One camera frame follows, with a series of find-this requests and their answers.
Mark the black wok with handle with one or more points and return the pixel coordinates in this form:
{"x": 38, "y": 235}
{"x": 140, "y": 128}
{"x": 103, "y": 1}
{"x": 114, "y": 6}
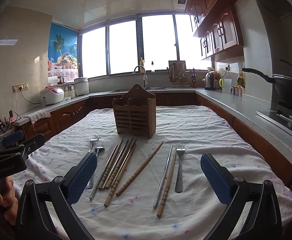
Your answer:
{"x": 282, "y": 83}

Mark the green yellow drink bottle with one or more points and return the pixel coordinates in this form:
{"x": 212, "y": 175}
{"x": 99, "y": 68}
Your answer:
{"x": 240, "y": 80}

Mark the yellow soap bottle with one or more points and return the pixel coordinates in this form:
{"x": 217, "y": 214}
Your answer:
{"x": 142, "y": 63}

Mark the kitchen faucet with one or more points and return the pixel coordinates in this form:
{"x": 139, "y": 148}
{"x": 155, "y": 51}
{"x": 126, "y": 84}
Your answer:
{"x": 145, "y": 77}

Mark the wooden chopstick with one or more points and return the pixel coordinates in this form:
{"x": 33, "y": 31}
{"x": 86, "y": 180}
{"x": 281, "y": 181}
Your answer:
{"x": 166, "y": 191}

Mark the knife and utensil rack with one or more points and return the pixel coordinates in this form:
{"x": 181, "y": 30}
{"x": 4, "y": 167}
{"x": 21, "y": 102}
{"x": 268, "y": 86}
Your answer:
{"x": 180, "y": 75}

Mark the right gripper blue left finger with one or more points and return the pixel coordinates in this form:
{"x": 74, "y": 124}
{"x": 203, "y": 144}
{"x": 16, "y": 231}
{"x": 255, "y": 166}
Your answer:
{"x": 33, "y": 217}

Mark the white cup green lid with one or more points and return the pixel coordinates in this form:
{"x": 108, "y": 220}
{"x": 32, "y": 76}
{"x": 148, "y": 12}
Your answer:
{"x": 225, "y": 85}

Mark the white floral tablecloth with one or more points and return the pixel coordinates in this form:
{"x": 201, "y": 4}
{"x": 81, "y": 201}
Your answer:
{"x": 186, "y": 215}

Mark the spice jar set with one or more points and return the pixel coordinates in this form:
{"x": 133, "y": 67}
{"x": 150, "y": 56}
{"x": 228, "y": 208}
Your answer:
{"x": 237, "y": 90}

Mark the steel chopstick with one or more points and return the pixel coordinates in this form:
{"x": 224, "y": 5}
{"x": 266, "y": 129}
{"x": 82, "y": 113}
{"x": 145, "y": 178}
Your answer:
{"x": 99, "y": 179}
{"x": 162, "y": 179}

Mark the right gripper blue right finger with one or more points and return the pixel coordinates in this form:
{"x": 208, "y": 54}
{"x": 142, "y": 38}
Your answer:
{"x": 264, "y": 218}

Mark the white tall cooker pot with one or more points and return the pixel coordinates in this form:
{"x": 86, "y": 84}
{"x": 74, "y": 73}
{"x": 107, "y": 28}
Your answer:
{"x": 81, "y": 86}

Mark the tropical fruit poster blind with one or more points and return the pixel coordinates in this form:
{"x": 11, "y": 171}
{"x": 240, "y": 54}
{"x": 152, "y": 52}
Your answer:
{"x": 63, "y": 53}

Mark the wooden chopstick angled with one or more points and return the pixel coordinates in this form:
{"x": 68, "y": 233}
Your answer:
{"x": 138, "y": 171}

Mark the wooden utensil holder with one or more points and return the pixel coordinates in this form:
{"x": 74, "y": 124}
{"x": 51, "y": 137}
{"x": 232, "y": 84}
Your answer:
{"x": 135, "y": 112}

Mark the white pink rice cooker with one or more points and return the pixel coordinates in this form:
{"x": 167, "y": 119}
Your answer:
{"x": 51, "y": 95}

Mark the wooden chopstick one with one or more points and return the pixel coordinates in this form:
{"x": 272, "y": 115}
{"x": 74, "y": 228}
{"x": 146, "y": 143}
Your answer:
{"x": 109, "y": 166}

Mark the wall power socket left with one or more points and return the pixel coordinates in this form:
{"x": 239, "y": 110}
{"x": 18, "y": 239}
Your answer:
{"x": 20, "y": 87}

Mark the lace cloth on counter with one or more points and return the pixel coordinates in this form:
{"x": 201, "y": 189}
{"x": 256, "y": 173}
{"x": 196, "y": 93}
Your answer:
{"x": 38, "y": 115}

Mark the steel spoon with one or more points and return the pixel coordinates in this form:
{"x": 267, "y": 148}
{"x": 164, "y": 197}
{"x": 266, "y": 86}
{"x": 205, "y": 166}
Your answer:
{"x": 97, "y": 150}

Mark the small white appliance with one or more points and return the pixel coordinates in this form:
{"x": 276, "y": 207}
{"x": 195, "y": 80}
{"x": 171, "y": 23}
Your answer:
{"x": 69, "y": 91}

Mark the wooden chopstick two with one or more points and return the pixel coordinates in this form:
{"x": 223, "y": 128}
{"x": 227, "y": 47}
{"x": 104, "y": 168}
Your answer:
{"x": 116, "y": 163}

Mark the gas stove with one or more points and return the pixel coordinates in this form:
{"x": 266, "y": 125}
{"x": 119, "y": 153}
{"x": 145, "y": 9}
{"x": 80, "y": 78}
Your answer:
{"x": 282, "y": 117}

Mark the upper wooden cabinets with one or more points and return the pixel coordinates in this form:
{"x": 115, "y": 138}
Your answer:
{"x": 217, "y": 27}

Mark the steel electric kettle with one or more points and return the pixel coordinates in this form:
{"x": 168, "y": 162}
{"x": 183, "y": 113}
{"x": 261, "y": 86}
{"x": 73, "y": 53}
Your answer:
{"x": 210, "y": 81}

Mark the dark chopstick four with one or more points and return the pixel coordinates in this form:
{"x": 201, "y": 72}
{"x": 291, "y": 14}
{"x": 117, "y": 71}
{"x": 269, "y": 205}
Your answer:
{"x": 119, "y": 163}

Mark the person's left hand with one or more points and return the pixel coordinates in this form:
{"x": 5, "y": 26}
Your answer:
{"x": 9, "y": 201}

